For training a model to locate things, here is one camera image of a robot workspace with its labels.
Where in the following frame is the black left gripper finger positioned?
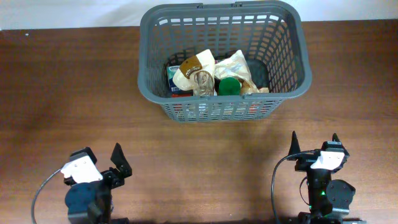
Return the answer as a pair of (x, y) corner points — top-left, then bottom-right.
(69, 147), (97, 164)
(111, 142), (132, 178)

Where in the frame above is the orange pasta package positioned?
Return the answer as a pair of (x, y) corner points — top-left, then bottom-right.
(164, 95), (264, 122)

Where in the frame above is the green lid jar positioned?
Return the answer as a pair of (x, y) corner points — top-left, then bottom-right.
(218, 77), (241, 96)

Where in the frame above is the tissue pack multipack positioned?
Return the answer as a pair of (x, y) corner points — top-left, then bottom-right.
(166, 65), (193, 95)

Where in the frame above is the beige pouch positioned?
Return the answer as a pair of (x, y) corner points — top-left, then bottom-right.
(214, 50), (269, 95)

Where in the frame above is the brown paper bag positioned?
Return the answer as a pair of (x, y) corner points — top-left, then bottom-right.
(173, 49), (215, 96)

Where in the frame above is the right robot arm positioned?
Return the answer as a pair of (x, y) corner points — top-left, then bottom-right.
(288, 132), (356, 223)

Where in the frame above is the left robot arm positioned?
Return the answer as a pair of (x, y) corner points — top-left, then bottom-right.
(60, 143), (132, 224)

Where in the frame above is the grey plastic basket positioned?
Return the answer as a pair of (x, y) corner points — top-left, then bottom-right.
(138, 1), (312, 121)

